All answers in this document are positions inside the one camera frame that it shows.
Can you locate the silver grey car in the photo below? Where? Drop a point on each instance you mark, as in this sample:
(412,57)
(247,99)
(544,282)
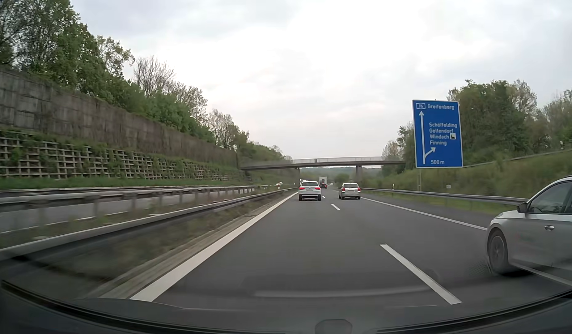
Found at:
(541,232)

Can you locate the double steel guard rail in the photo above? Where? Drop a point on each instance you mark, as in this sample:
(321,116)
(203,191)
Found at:
(105,218)

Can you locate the blue motorway direction sign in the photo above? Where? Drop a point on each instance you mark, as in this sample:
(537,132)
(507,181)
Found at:
(437,133)

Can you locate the white car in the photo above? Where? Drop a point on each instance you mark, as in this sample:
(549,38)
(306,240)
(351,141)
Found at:
(309,190)

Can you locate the row of trees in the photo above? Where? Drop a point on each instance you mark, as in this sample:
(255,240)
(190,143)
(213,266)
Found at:
(82,69)

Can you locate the concrete overpass bridge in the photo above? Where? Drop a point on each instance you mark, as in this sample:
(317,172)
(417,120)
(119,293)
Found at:
(323,163)

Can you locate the road markings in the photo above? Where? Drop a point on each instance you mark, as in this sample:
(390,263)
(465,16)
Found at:
(420,275)

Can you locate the trees and bushes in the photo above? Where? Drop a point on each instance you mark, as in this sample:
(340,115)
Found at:
(494,120)

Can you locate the planted concrete crib wall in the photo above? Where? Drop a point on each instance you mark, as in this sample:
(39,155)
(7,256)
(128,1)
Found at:
(82,160)

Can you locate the car's own bonnet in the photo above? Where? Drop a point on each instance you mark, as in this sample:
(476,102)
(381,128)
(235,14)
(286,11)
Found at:
(286,315)

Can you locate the grass verge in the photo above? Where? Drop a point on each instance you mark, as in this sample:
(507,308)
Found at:
(448,202)

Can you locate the overgrown grass bank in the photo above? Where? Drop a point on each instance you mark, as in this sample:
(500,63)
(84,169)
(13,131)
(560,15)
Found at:
(499,176)

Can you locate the grey concrete retaining wall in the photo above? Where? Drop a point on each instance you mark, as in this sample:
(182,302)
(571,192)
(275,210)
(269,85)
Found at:
(82,116)

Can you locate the grey asphalt road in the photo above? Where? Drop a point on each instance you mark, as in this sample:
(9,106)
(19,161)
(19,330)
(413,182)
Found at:
(313,246)

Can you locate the grass median strip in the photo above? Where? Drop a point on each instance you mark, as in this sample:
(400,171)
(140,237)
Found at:
(128,250)

